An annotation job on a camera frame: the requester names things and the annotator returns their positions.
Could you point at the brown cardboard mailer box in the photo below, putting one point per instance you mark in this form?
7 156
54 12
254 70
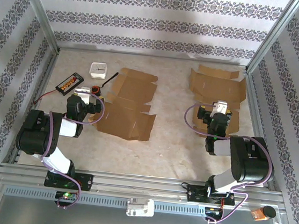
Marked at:
129 101
217 84

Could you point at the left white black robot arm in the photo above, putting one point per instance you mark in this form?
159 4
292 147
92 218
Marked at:
33 134

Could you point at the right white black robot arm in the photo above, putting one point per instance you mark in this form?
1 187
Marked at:
252 161

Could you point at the black orange tape measure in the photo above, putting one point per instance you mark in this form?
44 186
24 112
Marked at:
95 89

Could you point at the white square container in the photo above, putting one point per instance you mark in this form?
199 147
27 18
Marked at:
98 70

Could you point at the black board with orange connectors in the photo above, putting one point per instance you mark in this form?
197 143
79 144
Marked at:
70 83

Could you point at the circuit board with green light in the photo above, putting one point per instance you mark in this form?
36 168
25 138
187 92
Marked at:
71 196

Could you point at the orange black device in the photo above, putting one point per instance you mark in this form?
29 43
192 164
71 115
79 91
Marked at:
259 215

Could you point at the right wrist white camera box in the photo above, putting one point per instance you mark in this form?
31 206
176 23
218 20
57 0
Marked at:
220 106

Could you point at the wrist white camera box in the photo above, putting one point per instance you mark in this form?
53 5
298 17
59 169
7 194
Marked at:
82 93
220 106

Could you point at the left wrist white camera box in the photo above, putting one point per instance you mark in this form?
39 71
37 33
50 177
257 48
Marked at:
82 93

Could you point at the aluminium frame rail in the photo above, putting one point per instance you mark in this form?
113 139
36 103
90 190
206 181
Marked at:
254 107
44 78
91 49

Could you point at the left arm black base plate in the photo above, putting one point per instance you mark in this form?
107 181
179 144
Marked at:
86 181

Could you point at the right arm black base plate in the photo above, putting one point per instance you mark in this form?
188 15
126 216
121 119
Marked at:
195 194

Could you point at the aluminium frame post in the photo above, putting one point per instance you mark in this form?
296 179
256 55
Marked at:
276 32
37 4

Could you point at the wide aluminium mounting rail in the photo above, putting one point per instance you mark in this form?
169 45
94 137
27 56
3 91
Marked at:
143 187

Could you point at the white plastic bracket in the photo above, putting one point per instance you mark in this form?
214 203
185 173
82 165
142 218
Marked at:
141 208

